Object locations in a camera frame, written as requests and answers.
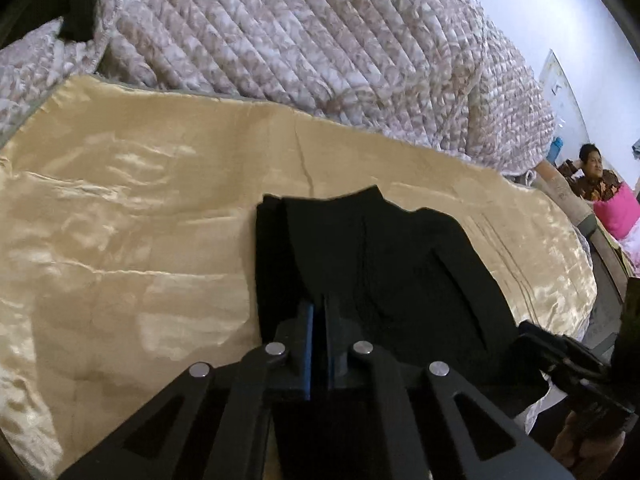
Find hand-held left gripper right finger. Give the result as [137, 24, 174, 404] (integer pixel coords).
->
[321, 294, 571, 480]

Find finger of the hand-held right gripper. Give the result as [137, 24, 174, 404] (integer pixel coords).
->
[516, 320, 576, 376]

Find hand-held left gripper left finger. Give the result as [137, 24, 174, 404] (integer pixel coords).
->
[60, 301, 316, 480]

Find black pants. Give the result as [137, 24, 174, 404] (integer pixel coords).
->
[255, 185, 551, 480]

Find person's right forearm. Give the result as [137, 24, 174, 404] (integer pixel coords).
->
[547, 407, 628, 480]

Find beige bed footboard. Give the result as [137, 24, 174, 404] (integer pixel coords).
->
[537, 160, 598, 228]

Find pink cushion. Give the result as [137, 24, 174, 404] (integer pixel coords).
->
[592, 182, 640, 241]

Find cream satin bed sheet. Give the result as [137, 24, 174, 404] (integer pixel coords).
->
[0, 74, 598, 480]

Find beige patterned quilted blanket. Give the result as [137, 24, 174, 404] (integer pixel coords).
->
[0, 0, 558, 176]

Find white wall board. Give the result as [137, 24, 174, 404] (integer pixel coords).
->
[540, 49, 591, 161]

